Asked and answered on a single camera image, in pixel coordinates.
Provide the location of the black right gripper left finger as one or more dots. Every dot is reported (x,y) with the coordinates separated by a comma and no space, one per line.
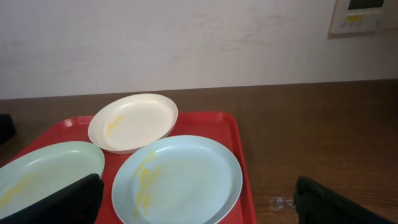
(78,203)

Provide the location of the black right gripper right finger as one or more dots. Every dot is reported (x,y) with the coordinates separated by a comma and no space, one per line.
(317,204)

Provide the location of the light green plate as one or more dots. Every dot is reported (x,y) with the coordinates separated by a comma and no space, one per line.
(45,171)

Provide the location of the cream white plate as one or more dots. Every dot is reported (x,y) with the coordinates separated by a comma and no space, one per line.
(132,122)

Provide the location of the light blue plate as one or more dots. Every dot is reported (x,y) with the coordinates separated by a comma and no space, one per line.
(178,179)

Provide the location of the red plastic tray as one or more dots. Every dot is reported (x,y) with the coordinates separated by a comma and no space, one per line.
(216,125)

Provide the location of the white wall control panel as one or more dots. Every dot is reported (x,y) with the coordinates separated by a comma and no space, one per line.
(358,16)

